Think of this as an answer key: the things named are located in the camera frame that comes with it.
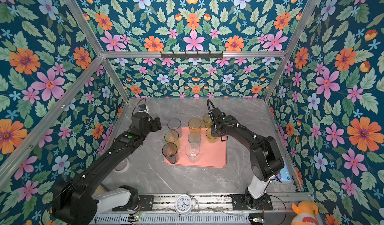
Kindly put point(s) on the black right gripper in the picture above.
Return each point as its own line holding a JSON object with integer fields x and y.
{"x": 213, "y": 133}

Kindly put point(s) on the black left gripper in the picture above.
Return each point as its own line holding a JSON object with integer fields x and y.
{"x": 156, "y": 123}

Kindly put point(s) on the short green glass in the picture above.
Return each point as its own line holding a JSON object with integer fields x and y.
{"x": 209, "y": 136}

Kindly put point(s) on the tall yellow glass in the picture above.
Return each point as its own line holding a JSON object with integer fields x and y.
{"x": 195, "y": 125}

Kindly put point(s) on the teal frosted glass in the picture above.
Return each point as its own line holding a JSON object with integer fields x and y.
{"x": 194, "y": 138}

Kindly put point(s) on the clear blue tall glass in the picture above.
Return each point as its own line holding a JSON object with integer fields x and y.
{"x": 175, "y": 125}

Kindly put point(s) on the tall green glass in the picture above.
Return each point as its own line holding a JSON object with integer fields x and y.
{"x": 173, "y": 136}

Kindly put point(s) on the short pink glass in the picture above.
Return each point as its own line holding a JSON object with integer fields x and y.
{"x": 192, "y": 151}

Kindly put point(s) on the tall grey smoky glass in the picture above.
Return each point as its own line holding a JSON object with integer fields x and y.
{"x": 170, "y": 152}

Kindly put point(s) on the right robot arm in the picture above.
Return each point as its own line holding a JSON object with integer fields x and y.
{"x": 265, "y": 156}

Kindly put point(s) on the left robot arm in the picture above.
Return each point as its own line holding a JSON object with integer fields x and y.
{"x": 73, "y": 201}

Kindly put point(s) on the pink plastic tray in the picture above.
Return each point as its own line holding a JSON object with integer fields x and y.
{"x": 211, "y": 155}

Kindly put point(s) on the short yellow glass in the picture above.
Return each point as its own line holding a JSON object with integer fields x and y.
{"x": 207, "y": 121}

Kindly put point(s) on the blue tissue pack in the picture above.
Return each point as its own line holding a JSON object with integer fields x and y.
{"x": 284, "y": 175}

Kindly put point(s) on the white alarm clock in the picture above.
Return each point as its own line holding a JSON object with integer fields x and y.
{"x": 184, "y": 205}

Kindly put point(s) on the orange plush toy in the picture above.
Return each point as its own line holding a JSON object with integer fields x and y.
{"x": 306, "y": 213}

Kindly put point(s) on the black hook rail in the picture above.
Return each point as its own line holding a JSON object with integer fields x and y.
{"x": 187, "y": 55}

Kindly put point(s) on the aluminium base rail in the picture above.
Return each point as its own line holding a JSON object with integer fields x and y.
{"x": 205, "y": 209}

